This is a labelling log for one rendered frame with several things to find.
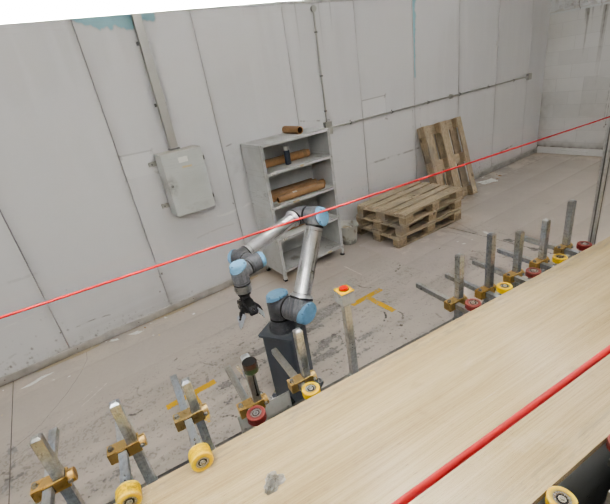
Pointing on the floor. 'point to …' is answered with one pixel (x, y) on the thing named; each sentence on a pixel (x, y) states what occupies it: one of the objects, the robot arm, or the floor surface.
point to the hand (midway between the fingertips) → (253, 324)
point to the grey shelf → (257, 175)
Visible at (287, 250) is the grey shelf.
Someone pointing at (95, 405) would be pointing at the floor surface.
